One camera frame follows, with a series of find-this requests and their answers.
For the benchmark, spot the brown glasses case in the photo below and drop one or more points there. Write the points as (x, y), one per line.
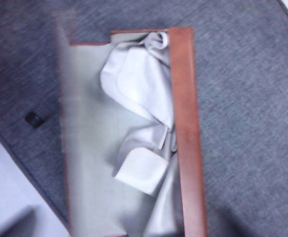
(134, 138)

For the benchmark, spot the white cleaning cloth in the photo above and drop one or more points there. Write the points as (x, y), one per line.
(144, 108)

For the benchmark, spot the grey fabric laptop sleeve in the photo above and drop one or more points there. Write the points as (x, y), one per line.
(245, 111)

